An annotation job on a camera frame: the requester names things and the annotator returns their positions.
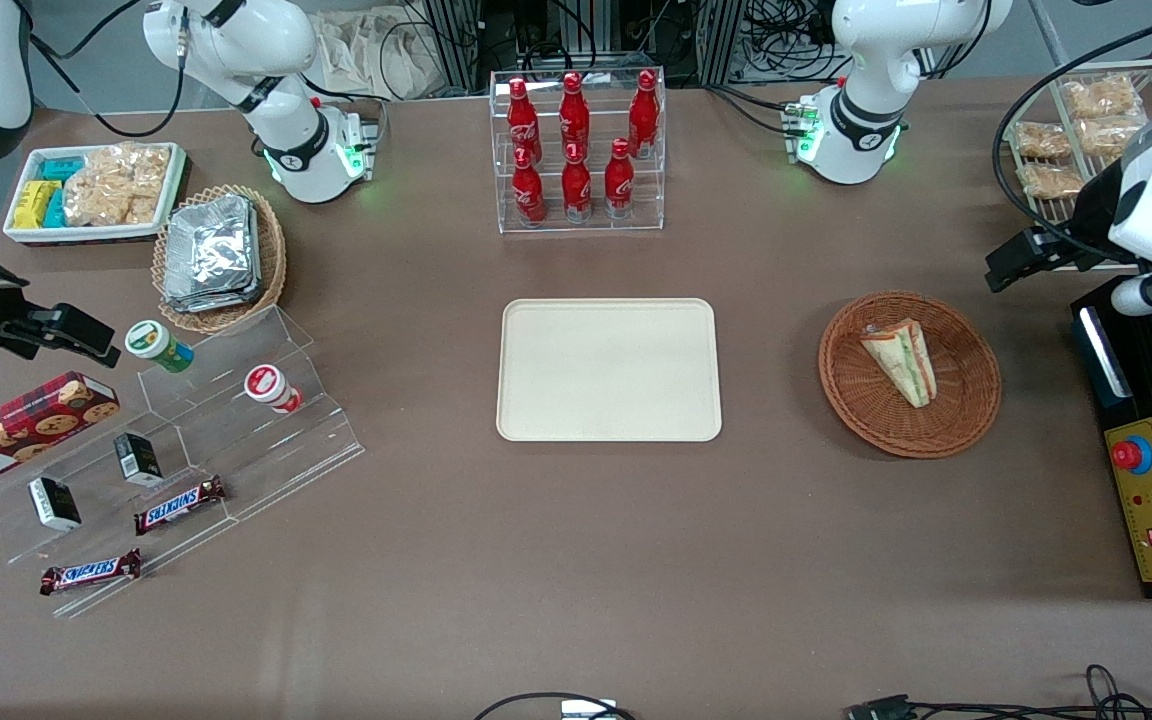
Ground beige cloth bag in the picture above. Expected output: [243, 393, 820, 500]
[314, 8, 449, 101]

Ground brown Snickers bar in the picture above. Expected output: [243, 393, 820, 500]
[40, 548, 143, 597]
[133, 476, 228, 536]

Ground black control box yellow panel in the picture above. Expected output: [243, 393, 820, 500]
[1071, 275, 1152, 601]

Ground white rectangular snack tray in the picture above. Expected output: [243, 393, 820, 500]
[3, 142, 187, 246]

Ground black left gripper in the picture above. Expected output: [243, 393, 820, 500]
[985, 165, 1137, 294]

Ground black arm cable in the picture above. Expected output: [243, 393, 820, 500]
[994, 18, 1152, 263]
[26, 0, 187, 139]

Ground clear bag of rice crackers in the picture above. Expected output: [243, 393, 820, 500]
[63, 143, 172, 227]

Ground red tartan cookie box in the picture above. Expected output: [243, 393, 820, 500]
[0, 371, 122, 494]

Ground brown round wicker basket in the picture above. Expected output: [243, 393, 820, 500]
[818, 290, 1002, 459]

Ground aluminium frame with cables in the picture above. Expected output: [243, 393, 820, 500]
[424, 0, 842, 91]

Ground yellow snack pack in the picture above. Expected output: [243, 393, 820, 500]
[13, 180, 62, 230]

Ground silver foil packet stack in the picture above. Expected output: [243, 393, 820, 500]
[162, 194, 263, 314]

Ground black cable with black connector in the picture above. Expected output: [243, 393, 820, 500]
[846, 664, 1152, 720]

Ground small black carton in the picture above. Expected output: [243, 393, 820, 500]
[28, 477, 82, 532]
[114, 432, 164, 488]

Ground clear acrylic bottle rack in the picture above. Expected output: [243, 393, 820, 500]
[489, 68, 667, 235]

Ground green lidded snack cup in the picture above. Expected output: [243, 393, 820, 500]
[125, 320, 195, 374]

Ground red lidded snack cup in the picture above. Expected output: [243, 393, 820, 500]
[244, 364, 303, 415]

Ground clear acrylic step stand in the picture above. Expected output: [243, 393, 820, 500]
[0, 305, 367, 621]

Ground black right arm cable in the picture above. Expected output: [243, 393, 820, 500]
[26, 0, 187, 139]

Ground clear bagged fried snack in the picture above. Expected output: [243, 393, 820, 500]
[1076, 115, 1149, 159]
[1016, 162, 1085, 199]
[1014, 120, 1073, 161]
[1061, 75, 1142, 121]

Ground tan oval wicker basket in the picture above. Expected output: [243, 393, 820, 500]
[152, 184, 288, 335]

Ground red cola bottle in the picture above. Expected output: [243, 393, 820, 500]
[507, 78, 542, 166]
[512, 147, 547, 226]
[562, 143, 593, 223]
[628, 70, 659, 159]
[559, 72, 591, 161]
[604, 138, 635, 219]

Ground black cable with white plug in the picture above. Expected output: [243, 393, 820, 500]
[474, 692, 639, 720]

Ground beige plastic serving tray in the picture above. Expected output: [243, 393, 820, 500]
[496, 298, 723, 443]

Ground triangle sandwich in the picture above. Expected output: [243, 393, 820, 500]
[858, 318, 938, 409]

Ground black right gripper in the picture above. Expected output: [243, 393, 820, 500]
[0, 218, 123, 368]

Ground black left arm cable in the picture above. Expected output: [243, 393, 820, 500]
[994, 18, 1152, 263]

